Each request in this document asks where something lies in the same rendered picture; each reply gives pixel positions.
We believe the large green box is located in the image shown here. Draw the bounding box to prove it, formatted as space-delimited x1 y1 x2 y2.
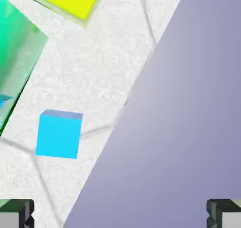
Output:
0 0 49 137

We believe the large yellow box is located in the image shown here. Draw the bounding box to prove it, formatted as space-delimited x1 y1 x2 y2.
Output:
10 0 107 29

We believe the small blue cube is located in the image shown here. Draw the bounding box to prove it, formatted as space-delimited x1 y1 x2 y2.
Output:
35 109 83 160

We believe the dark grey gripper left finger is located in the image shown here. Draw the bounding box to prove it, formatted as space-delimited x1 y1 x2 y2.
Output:
0 198 35 228

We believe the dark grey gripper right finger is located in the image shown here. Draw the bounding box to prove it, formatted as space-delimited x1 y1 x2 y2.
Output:
206 198 241 228

